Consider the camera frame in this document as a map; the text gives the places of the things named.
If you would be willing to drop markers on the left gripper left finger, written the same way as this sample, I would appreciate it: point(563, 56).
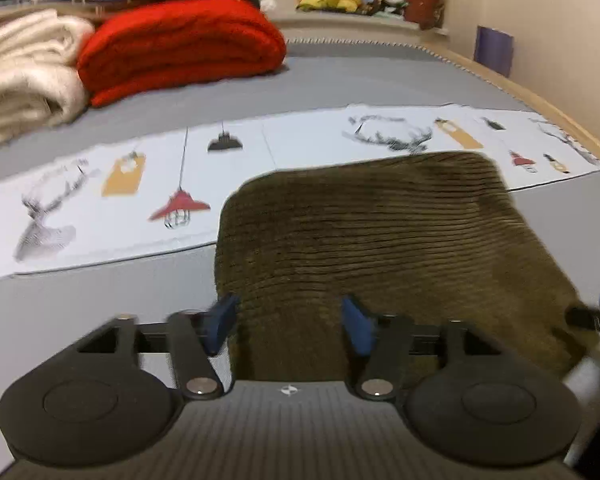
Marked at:
point(193, 339)

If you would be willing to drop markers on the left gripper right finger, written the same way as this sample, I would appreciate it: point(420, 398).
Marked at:
point(377, 347)

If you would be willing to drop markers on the dark olive corduroy pants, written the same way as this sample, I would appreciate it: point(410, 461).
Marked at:
point(435, 237)

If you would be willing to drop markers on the grey printed bed sheet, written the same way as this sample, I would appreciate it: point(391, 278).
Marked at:
point(165, 162)

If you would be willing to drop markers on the purple box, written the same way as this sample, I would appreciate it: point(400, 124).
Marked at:
point(494, 49)

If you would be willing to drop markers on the red folded blanket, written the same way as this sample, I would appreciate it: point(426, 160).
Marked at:
point(179, 42)

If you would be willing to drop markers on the cream folded blanket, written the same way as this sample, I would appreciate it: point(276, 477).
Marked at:
point(39, 84)

